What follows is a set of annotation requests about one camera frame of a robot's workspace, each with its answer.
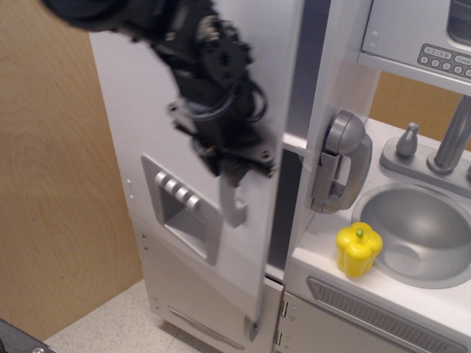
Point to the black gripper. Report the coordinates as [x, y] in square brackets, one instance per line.
[225, 143]

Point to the silver fridge door handle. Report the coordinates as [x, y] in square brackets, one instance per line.
[234, 210]

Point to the white toy fridge door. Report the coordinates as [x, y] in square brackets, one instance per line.
[137, 87]

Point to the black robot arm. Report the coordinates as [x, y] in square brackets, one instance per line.
[219, 105]

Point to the silver ice dispenser panel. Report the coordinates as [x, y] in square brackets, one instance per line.
[187, 215]

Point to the grey toy telephone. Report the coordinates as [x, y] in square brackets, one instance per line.
[343, 164]

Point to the white lower freezer door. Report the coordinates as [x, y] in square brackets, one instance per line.
[180, 296]

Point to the yellow toy bell pepper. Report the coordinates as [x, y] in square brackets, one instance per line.
[357, 248]

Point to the white toy kitchen cabinet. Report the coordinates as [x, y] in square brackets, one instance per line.
[345, 84]

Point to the silver toy sink basin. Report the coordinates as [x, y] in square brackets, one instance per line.
[426, 234]

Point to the silver oven vent panel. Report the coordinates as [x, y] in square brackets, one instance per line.
[385, 321]

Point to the silver toy faucet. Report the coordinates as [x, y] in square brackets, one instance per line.
[443, 167]

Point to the toy microwave with keypad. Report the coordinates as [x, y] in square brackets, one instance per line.
[428, 41]

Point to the black case corner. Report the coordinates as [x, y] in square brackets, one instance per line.
[14, 340]

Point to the silver freezer door handle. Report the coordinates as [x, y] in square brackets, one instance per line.
[250, 329]

